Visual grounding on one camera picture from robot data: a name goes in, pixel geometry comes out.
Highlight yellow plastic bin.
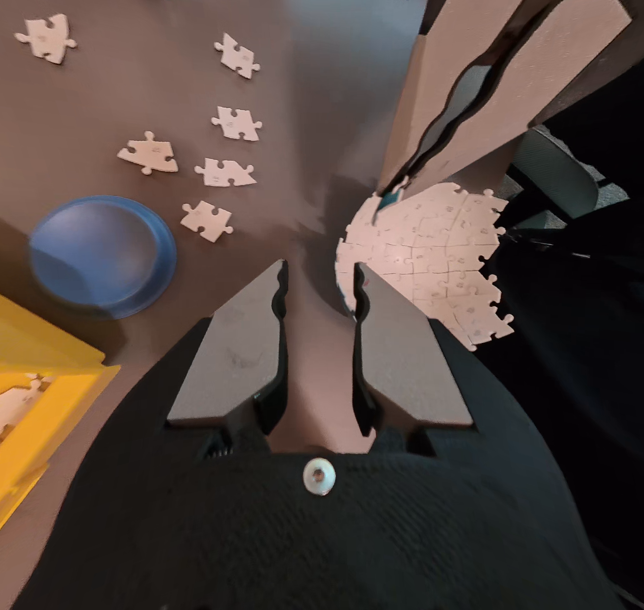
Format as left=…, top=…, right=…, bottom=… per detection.
left=0, top=293, right=121, bottom=530

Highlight white puzzle pieces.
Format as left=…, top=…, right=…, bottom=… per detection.
left=14, top=13, right=263, bottom=244

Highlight partly built puzzle ball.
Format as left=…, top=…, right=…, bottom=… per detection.
left=334, top=182, right=515, bottom=352

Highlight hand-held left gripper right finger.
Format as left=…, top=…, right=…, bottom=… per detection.
left=352, top=262, right=476, bottom=438

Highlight single curved puzzle piece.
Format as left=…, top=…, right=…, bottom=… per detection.
left=371, top=178, right=411, bottom=226

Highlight person's dark clothed body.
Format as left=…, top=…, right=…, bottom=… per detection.
left=475, top=62, right=644, bottom=610

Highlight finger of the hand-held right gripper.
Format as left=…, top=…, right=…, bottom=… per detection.
left=377, top=0, right=541, bottom=196
left=407, top=0, right=634, bottom=189

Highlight heap of puzzle pieces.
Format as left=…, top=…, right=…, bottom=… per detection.
left=0, top=373, right=56, bottom=442

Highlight blue plastic ball stand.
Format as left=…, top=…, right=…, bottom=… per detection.
left=29, top=195, right=178, bottom=319

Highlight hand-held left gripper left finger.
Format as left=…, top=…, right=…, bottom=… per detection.
left=166, top=259, right=290, bottom=435

